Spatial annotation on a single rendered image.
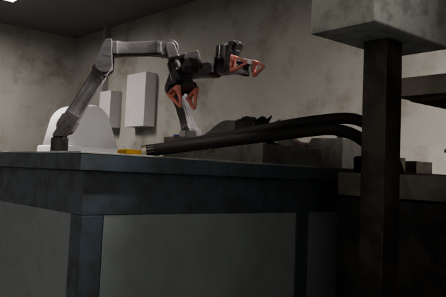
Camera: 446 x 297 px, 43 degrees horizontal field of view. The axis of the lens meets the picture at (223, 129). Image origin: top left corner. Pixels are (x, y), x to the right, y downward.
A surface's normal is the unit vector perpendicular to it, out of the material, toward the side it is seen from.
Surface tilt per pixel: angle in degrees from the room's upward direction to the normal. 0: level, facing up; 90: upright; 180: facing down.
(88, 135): 90
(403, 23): 90
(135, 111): 90
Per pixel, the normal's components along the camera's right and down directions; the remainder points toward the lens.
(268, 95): -0.75, -0.08
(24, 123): 0.66, -0.03
